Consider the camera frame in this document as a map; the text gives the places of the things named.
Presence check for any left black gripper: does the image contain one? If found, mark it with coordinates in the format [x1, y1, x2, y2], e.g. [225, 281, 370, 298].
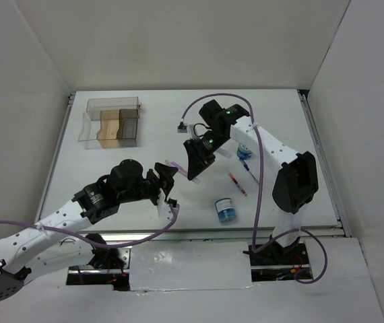
[119, 161, 178, 208]

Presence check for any purple cable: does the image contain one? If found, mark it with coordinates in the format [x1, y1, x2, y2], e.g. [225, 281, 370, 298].
[179, 92, 329, 286]
[0, 205, 181, 293]

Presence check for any blue highlighter pen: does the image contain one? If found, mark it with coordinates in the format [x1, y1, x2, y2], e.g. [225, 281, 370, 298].
[216, 149, 232, 159]

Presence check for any white foil cover sheet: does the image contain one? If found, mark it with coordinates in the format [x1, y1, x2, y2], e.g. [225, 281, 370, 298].
[129, 242, 252, 291]

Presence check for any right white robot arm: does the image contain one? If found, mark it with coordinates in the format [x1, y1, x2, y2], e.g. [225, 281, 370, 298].
[183, 94, 319, 264]

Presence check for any red ballpoint pen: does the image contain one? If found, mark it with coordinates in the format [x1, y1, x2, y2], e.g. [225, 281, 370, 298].
[228, 172, 248, 196]

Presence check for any blue patterned tape roll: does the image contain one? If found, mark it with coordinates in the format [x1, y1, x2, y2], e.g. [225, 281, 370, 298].
[236, 143, 253, 160]

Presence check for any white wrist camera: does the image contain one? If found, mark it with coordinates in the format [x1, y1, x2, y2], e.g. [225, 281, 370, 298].
[156, 189, 180, 220]
[177, 122, 199, 138]

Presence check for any blue labelled tape roll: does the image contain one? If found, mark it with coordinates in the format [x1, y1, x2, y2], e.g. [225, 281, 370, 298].
[214, 198, 237, 225]

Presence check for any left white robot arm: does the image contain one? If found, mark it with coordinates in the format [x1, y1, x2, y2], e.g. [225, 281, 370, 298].
[0, 159, 179, 301]

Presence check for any blue ballpoint pen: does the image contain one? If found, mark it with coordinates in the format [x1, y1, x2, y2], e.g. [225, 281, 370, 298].
[239, 159, 260, 185]

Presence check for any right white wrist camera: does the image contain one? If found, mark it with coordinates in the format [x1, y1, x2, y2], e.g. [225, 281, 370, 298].
[177, 122, 199, 138]

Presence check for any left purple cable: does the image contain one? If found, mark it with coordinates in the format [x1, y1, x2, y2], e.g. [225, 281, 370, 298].
[0, 205, 181, 293]

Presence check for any clear compartment organizer box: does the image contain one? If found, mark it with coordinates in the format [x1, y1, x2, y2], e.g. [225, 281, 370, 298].
[78, 96, 141, 149]

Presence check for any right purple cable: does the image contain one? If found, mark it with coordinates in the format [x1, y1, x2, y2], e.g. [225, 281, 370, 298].
[179, 92, 329, 286]

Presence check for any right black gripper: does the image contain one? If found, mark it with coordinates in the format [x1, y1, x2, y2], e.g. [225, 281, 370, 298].
[183, 131, 228, 180]

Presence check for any aluminium front rail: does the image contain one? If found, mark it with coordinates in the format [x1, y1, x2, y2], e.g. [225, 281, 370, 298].
[100, 227, 345, 244]

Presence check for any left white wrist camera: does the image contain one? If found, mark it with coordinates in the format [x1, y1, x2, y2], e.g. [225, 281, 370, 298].
[156, 189, 180, 220]

